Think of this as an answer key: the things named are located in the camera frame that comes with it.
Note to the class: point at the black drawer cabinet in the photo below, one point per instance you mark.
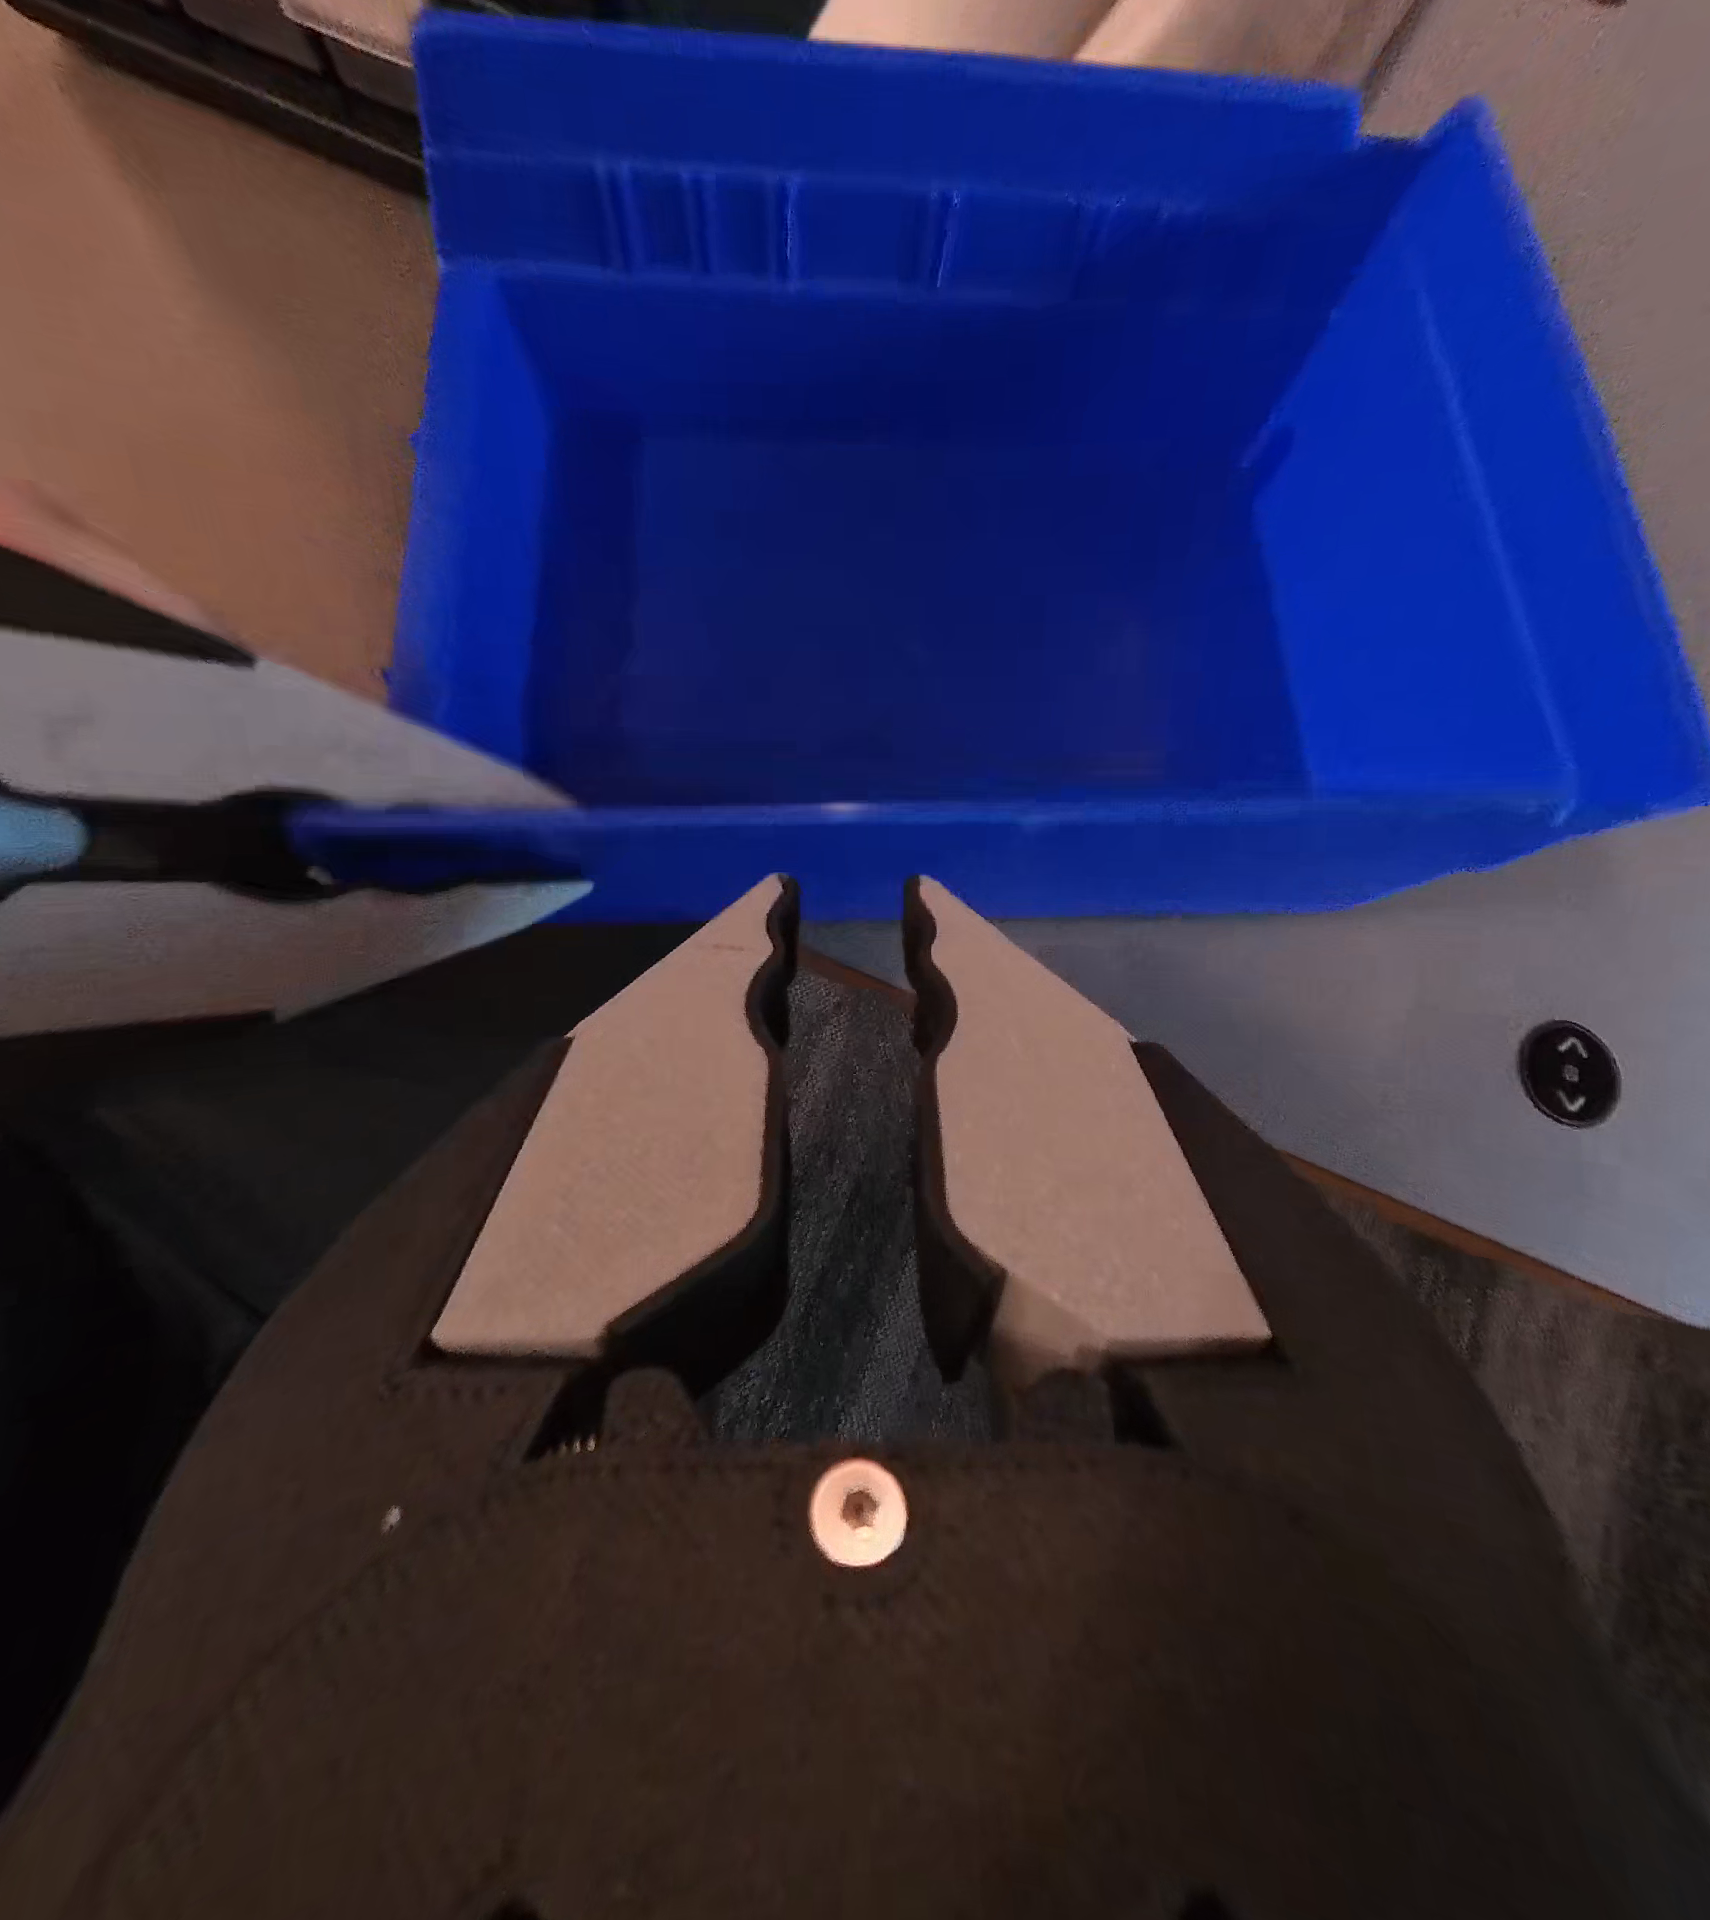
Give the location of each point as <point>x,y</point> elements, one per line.
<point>120,61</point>

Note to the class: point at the black round control button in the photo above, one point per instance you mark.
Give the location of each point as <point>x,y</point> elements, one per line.
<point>1569,1073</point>

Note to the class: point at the blue plastic bin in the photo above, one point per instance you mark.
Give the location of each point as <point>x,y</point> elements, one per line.
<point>870,82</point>
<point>944,601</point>

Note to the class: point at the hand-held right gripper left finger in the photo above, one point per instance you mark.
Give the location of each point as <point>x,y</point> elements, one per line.
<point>615,1185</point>

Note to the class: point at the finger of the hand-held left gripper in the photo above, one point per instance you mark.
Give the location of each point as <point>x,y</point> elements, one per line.
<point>241,953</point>
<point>194,721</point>

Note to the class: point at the grid of clear drawers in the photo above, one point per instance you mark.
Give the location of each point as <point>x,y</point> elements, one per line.
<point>344,44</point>

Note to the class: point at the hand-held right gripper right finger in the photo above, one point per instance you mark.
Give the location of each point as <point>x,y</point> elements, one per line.
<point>1094,1185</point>

